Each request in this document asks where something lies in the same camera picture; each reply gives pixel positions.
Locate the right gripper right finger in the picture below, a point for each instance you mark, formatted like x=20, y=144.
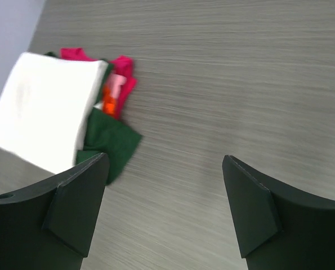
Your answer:
x=277, y=225

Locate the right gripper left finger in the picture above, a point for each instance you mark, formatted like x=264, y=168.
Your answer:
x=50, y=224

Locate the white green raglan t shirt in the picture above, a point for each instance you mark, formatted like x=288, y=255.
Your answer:
x=51, y=115

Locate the folded orange t shirt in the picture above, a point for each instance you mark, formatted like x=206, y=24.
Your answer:
x=109, y=103

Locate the folded light pink t shirt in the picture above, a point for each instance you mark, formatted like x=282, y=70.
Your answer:
x=114, y=84

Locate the folded magenta t shirt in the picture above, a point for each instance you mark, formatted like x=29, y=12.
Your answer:
x=122, y=65

